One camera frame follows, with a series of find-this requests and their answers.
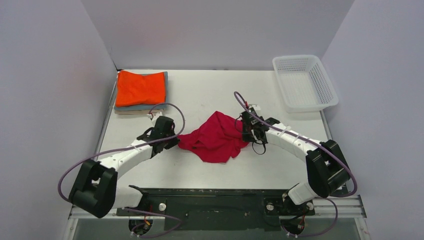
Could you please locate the grey blue folded t shirt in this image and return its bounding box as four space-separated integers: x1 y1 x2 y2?
114 71 169 112

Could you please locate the white plastic basket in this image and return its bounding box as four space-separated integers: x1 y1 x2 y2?
272 54 339 113

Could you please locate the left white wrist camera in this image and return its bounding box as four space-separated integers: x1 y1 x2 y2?
147 111 163 122

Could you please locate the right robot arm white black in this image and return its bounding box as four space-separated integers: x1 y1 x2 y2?
240 108 352 215

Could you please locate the aluminium rail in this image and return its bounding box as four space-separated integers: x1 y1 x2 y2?
67 195 367 220

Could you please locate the red t shirt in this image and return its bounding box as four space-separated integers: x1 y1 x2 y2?
178 111 249 164

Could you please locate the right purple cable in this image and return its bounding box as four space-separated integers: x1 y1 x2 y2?
233 91 359 198

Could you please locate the beige folded t shirt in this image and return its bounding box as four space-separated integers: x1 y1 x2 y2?
114 109 164 116

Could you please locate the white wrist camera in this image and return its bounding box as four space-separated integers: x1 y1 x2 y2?
247 104 261 115
147 111 163 122

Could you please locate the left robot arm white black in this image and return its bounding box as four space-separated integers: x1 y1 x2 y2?
68 116 179 218

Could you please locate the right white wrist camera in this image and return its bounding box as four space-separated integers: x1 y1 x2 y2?
247 104 261 115

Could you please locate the purple cable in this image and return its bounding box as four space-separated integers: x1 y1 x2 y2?
58 102 186 204
233 91 359 198

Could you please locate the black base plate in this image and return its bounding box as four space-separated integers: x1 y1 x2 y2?
116 188 315 231

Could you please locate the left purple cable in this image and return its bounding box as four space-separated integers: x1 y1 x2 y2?
58 102 186 204

